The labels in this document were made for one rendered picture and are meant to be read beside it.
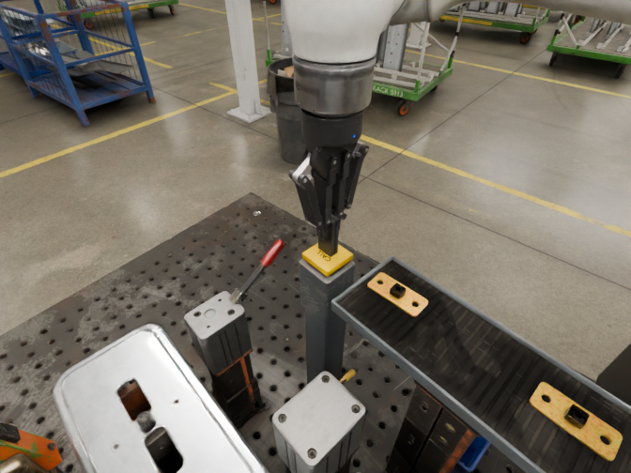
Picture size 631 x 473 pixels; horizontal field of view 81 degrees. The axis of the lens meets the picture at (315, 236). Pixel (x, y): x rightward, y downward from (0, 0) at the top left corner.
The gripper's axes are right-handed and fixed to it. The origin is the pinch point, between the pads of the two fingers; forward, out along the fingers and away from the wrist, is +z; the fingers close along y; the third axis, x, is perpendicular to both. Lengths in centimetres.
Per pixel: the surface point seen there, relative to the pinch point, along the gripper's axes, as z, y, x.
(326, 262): 4.1, 1.6, 1.3
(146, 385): 20.1, 31.0, -9.6
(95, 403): 20.1, 38.1, -12.3
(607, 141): 120, -378, -15
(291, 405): 9.1, 18.9, 13.0
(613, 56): 94, -563, -74
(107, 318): 50, 31, -57
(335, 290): 9.1, 1.5, 3.5
